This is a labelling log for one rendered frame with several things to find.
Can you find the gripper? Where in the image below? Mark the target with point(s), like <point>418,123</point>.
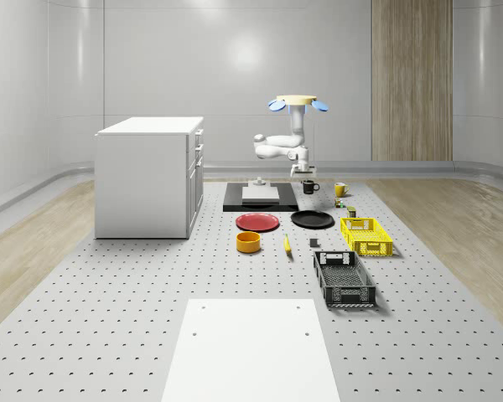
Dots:
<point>306,168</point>

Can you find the black mug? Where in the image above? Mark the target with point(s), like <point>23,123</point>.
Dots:
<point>308,187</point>

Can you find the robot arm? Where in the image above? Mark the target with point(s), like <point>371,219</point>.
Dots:
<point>296,125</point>

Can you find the yellow mug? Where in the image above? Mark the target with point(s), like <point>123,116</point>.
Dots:
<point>340,190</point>

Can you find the puzzle cube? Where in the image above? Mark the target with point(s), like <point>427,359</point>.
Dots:
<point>340,204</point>

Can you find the black plate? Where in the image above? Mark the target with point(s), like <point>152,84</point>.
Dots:
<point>312,219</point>

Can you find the flat-sided can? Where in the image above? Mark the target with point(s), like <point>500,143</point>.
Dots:
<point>351,212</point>

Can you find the red plate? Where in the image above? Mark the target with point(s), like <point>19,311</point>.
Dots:
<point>257,222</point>

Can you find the grey cube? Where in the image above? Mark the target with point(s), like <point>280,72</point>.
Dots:
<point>314,243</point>

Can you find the banana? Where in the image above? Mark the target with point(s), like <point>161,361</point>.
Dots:
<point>287,246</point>

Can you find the yellow bowl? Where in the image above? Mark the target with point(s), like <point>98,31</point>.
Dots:
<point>248,245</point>

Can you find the yellow basket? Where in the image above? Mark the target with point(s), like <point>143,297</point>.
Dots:
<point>371,247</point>

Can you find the dark grey basket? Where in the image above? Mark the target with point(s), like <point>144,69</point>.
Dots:
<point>350,293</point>

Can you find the white cabinet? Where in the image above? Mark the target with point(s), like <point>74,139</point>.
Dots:
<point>142,184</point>

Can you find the white board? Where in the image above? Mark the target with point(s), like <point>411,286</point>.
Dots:
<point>251,356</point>

